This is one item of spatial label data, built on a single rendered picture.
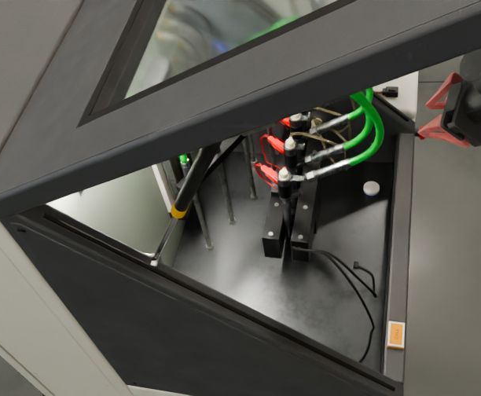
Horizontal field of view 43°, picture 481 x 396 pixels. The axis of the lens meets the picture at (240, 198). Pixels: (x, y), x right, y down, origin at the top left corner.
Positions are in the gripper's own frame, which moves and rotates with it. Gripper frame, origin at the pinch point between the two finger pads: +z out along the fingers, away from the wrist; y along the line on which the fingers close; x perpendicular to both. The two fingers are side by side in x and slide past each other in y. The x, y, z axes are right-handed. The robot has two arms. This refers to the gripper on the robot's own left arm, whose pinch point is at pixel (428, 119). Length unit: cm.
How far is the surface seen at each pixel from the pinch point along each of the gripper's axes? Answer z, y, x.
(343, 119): 30.1, -9.9, 4.1
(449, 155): 113, -75, 113
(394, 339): 21.9, 28.8, 25.1
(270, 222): 45.3, 12.1, 4.4
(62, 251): 21, 38, -39
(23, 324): 55, 50, -33
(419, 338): 94, 8, 102
